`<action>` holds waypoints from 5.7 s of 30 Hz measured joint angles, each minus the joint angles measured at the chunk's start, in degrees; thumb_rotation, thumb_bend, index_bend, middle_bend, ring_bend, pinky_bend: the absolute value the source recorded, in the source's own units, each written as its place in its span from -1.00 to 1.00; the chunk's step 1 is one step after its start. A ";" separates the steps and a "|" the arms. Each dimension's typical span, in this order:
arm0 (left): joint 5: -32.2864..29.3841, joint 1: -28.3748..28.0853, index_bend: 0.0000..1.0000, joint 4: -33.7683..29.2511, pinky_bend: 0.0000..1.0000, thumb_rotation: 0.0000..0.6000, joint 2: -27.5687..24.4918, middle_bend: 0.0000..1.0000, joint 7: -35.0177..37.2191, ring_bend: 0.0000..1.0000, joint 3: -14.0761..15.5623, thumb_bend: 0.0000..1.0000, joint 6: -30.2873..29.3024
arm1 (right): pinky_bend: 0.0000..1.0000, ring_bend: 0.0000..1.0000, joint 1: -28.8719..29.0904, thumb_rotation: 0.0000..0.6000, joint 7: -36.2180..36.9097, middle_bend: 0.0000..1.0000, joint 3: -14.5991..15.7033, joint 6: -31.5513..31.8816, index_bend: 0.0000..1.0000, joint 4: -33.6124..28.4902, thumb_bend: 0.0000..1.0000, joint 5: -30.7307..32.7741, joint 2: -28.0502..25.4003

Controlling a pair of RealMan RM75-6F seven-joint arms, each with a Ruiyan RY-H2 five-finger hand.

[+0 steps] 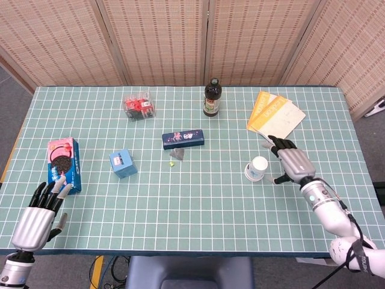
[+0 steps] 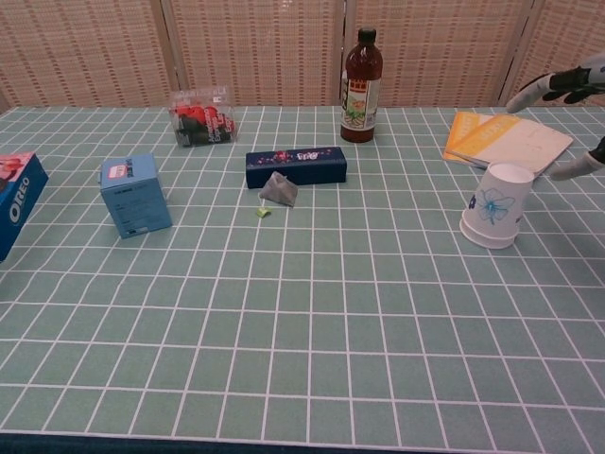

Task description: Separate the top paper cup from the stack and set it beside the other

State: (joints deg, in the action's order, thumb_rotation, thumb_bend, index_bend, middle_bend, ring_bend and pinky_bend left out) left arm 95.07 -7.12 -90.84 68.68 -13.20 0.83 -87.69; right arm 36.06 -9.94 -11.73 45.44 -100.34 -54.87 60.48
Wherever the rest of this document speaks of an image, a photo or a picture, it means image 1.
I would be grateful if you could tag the white paper sheet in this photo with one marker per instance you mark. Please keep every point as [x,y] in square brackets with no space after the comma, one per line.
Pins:
[312,261]

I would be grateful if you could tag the small light blue box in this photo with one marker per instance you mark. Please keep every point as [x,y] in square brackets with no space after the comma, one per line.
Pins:
[122,164]

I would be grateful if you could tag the yellow white paper envelope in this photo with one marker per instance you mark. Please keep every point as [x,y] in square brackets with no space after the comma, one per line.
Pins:
[282,119]
[261,110]

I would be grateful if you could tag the dark blue long box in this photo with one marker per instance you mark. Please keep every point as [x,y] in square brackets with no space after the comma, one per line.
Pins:
[183,139]

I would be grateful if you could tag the green grid table cloth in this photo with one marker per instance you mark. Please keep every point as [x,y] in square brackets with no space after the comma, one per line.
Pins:
[186,204]

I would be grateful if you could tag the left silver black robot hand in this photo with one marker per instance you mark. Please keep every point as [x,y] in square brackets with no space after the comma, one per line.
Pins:
[33,224]

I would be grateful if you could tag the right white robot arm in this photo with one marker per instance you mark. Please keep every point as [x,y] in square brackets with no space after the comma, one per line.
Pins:
[334,215]

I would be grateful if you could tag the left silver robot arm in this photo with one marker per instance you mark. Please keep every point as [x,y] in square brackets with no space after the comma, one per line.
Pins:
[13,269]

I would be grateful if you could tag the white device foot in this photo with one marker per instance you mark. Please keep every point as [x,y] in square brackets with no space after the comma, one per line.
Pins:
[376,108]

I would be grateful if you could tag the dark glass bottle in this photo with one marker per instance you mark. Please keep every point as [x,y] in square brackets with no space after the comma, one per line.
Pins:
[212,97]

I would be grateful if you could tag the dark blue chair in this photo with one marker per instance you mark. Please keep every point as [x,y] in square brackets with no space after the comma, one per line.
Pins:
[189,272]

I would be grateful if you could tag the bamboo folding screen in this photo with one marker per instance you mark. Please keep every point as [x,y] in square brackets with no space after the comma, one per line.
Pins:
[168,39]

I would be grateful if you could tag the grey triangular scrap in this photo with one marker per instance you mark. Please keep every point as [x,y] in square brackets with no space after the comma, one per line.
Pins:
[178,153]

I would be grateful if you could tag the blue pink Oreo box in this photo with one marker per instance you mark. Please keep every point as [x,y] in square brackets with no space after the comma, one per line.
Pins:
[61,162]

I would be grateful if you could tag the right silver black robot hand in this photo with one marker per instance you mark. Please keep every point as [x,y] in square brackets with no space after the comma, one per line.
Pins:
[296,164]

